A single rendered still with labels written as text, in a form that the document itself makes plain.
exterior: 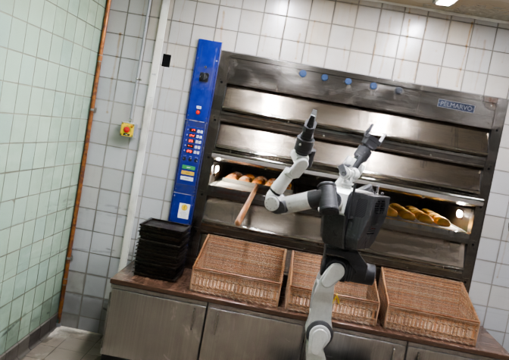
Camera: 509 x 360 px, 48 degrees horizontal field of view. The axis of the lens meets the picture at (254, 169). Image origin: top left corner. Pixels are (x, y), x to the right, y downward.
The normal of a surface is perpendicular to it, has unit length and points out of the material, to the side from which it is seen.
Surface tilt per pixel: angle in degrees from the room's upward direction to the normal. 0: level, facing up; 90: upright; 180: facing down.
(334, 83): 90
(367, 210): 90
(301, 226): 70
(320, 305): 90
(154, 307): 90
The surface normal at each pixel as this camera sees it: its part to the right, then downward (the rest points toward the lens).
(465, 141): 0.00, -0.28
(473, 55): -0.07, 0.06
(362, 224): -0.61, -0.05
